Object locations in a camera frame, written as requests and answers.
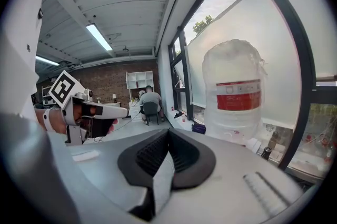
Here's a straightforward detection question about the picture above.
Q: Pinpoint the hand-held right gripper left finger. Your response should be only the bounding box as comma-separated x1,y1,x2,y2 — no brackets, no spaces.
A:
68,128,170,221

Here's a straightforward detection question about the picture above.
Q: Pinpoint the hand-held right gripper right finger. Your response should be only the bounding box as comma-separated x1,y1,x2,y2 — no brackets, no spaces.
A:
154,128,305,224

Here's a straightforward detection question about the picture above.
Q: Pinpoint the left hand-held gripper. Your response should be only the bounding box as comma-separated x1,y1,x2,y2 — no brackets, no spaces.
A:
48,70,130,145

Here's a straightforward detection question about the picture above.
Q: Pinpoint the person's left forearm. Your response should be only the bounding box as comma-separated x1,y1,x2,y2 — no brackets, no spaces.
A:
34,108,67,135

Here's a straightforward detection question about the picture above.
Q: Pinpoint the person's left hand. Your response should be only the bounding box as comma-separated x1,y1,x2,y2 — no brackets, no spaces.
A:
72,103,120,139

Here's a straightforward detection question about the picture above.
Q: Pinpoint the white side table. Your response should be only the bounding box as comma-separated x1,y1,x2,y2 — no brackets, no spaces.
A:
100,101,122,110

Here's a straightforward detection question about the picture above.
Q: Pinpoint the dark grey chair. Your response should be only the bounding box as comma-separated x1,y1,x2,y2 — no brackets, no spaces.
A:
143,101,160,126

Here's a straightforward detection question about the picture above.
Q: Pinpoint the white shelf desk unit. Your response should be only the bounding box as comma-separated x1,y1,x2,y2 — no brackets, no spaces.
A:
125,71,155,115

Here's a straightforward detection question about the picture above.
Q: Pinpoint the black cylindrical bottle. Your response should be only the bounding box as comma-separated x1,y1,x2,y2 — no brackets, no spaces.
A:
260,146,272,160

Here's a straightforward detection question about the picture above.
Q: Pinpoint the white storage rack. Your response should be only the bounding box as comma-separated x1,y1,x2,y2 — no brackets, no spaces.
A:
41,85,57,106

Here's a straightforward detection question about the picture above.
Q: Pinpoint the tan thermos bottle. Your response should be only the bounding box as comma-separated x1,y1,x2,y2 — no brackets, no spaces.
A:
268,131,280,151

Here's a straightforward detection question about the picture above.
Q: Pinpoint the purple bag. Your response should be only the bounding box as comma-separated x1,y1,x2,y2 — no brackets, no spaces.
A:
191,123,206,135

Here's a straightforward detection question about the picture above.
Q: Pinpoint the ceiling light strip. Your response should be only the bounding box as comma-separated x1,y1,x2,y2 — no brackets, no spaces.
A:
86,23,113,52
35,55,60,67

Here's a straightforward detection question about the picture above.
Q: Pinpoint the person's white shirt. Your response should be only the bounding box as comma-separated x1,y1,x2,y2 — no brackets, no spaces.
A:
0,0,80,224

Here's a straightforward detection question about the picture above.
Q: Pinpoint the black framed window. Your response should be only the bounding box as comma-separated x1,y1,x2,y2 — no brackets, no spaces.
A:
168,0,337,184

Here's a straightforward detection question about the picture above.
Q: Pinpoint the white wrist strap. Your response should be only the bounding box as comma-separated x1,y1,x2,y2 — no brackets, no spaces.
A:
43,108,55,132

